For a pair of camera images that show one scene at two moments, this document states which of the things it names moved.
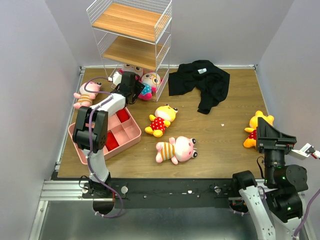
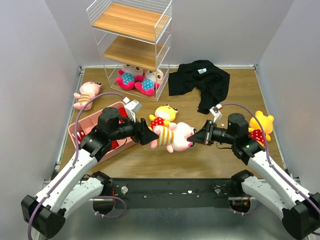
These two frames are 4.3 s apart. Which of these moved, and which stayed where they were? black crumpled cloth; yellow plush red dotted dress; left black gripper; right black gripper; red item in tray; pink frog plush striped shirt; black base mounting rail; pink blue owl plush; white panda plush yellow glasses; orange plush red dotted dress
Moved: pink frog plush striped shirt; right black gripper; left black gripper; white panda plush yellow glasses
Stayed: orange plush red dotted dress; red item in tray; yellow plush red dotted dress; black crumpled cloth; pink blue owl plush; black base mounting rail
